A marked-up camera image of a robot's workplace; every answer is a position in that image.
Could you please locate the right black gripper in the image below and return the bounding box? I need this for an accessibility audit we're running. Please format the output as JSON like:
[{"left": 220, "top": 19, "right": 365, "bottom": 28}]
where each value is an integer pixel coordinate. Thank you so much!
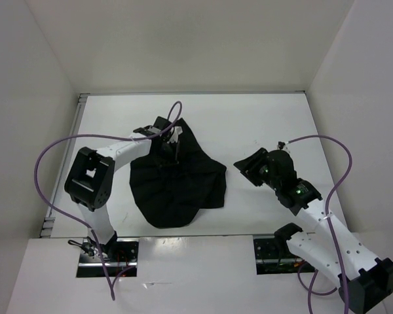
[{"left": 233, "top": 147, "right": 280, "bottom": 190}]

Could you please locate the black skirt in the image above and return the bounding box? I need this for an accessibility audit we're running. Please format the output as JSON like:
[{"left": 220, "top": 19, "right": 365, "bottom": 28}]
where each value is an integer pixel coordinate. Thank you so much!
[{"left": 129, "top": 118, "right": 227, "bottom": 229}]

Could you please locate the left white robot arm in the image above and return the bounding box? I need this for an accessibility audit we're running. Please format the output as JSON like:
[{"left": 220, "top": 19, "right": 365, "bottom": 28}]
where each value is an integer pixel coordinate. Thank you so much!
[{"left": 64, "top": 116, "right": 183, "bottom": 262}]

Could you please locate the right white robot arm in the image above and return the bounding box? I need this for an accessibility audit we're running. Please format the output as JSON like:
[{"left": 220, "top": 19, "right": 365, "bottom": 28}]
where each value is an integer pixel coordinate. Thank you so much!
[{"left": 234, "top": 148, "right": 393, "bottom": 313}]

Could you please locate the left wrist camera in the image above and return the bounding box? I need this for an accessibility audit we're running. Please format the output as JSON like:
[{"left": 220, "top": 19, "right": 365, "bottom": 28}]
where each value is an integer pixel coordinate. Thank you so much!
[{"left": 168, "top": 126, "right": 183, "bottom": 143}]

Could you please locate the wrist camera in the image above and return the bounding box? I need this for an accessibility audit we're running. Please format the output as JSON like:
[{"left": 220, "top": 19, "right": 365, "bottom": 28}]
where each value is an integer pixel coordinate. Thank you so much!
[
  {"left": 277, "top": 141, "right": 290, "bottom": 153},
  {"left": 168, "top": 126, "right": 183, "bottom": 143}
]

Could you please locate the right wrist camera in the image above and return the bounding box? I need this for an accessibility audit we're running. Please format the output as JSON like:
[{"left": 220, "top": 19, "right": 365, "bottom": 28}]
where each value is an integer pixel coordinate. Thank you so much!
[{"left": 277, "top": 141, "right": 290, "bottom": 153}]

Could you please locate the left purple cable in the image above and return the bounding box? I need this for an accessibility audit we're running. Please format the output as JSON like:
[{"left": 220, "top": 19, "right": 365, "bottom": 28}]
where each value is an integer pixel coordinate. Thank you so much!
[{"left": 33, "top": 101, "right": 183, "bottom": 301}]

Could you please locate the purple cable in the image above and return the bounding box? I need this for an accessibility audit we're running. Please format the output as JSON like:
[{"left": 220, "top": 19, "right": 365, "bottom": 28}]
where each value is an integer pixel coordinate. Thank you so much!
[
  {"left": 278, "top": 134, "right": 353, "bottom": 314},
  {"left": 33, "top": 101, "right": 183, "bottom": 301}
]

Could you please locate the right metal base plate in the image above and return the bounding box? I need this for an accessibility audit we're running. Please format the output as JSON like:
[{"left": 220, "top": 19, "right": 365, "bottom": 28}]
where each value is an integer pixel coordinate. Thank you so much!
[{"left": 253, "top": 235, "right": 314, "bottom": 275}]

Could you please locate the metal base plate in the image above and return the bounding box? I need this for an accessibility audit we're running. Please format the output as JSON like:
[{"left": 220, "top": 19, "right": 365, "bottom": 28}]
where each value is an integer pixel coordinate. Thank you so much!
[
  {"left": 253, "top": 235, "right": 314, "bottom": 275},
  {"left": 71, "top": 238, "right": 139, "bottom": 278}
]

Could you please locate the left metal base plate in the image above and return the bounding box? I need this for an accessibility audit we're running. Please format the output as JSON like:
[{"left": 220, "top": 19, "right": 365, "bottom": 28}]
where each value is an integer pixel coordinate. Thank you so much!
[{"left": 71, "top": 238, "right": 139, "bottom": 278}]

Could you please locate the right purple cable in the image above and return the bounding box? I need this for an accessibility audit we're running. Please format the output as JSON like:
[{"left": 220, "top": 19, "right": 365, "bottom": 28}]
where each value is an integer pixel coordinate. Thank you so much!
[{"left": 278, "top": 134, "right": 353, "bottom": 314}]

